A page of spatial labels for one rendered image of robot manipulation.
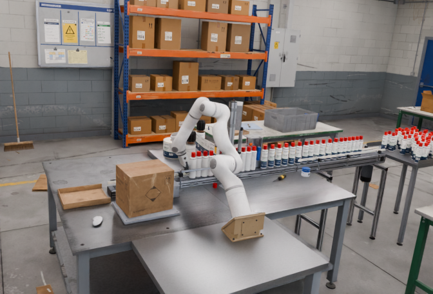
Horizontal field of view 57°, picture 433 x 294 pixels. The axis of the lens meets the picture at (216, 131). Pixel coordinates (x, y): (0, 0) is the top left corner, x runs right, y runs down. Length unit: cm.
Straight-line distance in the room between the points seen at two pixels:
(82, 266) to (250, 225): 96
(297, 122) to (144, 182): 304
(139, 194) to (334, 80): 809
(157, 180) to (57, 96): 481
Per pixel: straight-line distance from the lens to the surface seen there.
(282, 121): 501
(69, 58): 696
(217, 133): 255
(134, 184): 246
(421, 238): 352
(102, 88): 726
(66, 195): 295
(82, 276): 242
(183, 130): 284
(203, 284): 202
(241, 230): 236
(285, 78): 860
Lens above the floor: 201
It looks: 15 degrees down
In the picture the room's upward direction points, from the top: 4 degrees clockwise
